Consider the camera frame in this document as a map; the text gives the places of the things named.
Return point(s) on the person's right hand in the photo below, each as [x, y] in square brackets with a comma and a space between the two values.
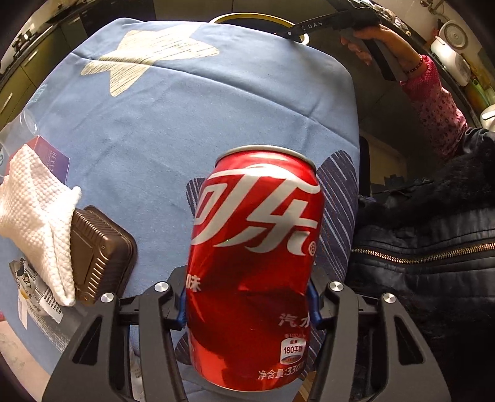
[394, 46]

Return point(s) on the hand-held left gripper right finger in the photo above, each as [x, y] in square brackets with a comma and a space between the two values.
[316, 309]

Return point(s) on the clear plastic cup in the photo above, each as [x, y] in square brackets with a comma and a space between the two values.
[23, 123]

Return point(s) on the person's black jacket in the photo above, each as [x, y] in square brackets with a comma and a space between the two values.
[425, 270]

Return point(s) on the brown ribbed box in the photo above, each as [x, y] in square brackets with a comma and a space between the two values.
[100, 251]

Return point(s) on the green base cabinets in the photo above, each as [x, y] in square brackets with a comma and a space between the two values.
[23, 89]

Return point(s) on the small white printed wrapper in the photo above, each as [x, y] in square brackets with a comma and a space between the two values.
[34, 293]

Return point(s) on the white paper towel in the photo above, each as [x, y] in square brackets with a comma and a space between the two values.
[34, 201]

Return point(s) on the red soda can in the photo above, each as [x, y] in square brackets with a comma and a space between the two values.
[255, 251]

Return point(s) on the purple cardboard box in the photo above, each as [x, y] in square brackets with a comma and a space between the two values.
[54, 158]

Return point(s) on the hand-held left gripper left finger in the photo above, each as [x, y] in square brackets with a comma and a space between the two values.
[180, 309]

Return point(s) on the yellow-rimmed trash bin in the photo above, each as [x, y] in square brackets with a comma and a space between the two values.
[251, 19]

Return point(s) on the black gas stove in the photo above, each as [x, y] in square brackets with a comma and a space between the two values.
[23, 42]

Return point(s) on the white rice cooker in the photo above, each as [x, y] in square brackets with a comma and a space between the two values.
[452, 50]

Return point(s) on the blue star-print tablecloth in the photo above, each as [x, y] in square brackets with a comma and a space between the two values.
[193, 96]

